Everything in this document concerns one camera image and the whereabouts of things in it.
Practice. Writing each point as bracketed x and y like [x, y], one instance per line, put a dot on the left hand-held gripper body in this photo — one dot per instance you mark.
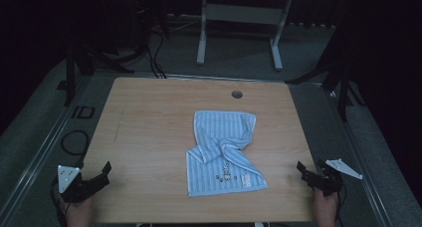
[74, 188]

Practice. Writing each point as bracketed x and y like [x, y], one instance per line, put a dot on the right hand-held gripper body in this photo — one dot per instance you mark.
[328, 182]

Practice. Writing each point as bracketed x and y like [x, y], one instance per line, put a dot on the blue striped towel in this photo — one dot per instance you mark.
[219, 177]

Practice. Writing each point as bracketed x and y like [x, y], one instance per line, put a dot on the person's left hand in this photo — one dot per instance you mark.
[79, 213]

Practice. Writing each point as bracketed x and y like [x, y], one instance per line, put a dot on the person's right hand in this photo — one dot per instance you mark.
[325, 210]

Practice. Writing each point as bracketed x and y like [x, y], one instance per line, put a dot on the black metal stand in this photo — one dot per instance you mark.
[70, 77]
[343, 91]

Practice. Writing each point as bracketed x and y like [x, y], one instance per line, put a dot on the metal floor rail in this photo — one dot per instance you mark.
[358, 160]
[36, 160]

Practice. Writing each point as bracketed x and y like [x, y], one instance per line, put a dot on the white desk frame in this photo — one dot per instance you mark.
[242, 14]

